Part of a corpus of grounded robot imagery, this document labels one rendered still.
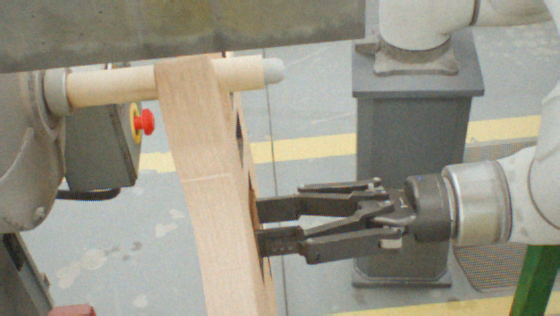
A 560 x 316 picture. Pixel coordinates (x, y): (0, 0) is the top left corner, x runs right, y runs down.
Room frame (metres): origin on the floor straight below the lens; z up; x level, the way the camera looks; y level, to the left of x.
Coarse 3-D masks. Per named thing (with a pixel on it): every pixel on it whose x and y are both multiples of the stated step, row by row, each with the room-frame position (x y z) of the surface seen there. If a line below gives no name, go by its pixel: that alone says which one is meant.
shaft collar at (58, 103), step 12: (48, 72) 0.54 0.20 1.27; (60, 72) 0.54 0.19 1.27; (72, 72) 0.56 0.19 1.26; (48, 84) 0.52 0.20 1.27; (60, 84) 0.52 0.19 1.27; (48, 96) 0.52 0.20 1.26; (60, 96) 0.52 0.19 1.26; (48, 108) 0.52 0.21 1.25; (60, 108) 0.51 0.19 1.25; (72, 108) 0.52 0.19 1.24
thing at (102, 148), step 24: (72, 120) 0.73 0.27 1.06; (96, 120) 0.73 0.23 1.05; (120, 120) 0.74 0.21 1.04; (72, 144) 0.73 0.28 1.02; (96, 144) 0.73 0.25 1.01; (120, 144) 0.73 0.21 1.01; (72, 168) 0.73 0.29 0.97; (96, 168) 0.73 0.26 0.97; (120, 168) 0.73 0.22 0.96; (72, 192) 0.75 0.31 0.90; (96, 192) 0.76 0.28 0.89
